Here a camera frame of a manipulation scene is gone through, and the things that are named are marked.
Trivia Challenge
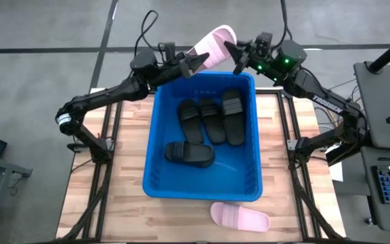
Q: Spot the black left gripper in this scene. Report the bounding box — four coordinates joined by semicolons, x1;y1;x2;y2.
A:
156;53;210;84

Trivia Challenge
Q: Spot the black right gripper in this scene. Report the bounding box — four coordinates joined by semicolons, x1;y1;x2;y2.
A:
223;40;269;75

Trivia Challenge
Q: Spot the pink slide sandal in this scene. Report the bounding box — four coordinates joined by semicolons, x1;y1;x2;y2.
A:
210;201;271;233
185;24;238;73

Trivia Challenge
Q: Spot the black slide sandal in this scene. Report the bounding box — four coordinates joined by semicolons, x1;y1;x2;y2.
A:
164;141;215;169
198;98;226;146
221;89;246;146
177;99;204;144

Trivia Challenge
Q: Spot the blue plastic bin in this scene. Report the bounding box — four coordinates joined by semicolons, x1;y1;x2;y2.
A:
142;70;263;203

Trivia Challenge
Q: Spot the grey desk with pole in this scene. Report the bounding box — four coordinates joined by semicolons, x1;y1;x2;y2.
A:
353;60;390;150

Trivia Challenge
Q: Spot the white paper sheet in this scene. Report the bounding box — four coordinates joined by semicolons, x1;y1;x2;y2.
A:
328;145;344;183

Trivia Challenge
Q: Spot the black stand pole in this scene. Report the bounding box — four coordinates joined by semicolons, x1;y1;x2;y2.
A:
366;30;390;74

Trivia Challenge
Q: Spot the grey metal stand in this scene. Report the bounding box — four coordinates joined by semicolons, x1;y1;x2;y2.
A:
0;152;33;244

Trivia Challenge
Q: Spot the grey keyboard desk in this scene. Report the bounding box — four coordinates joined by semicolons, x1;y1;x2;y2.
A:
360;146;390;234

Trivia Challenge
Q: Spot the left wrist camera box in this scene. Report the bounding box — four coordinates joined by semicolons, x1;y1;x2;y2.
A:
162;41;177;61

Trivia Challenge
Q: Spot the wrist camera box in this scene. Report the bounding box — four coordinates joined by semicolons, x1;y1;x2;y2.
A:
255;32;273;52
162;41;177;61

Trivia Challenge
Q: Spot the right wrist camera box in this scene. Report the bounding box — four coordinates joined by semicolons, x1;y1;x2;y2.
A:
255;32;273;52

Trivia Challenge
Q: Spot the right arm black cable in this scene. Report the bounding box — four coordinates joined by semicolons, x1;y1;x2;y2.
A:
279;0;293;41

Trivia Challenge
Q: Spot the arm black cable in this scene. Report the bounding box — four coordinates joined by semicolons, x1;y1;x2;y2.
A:
279;0;293;41
133;9;160;60

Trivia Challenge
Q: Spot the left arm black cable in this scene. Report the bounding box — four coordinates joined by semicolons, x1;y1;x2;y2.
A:
133;9;160;60

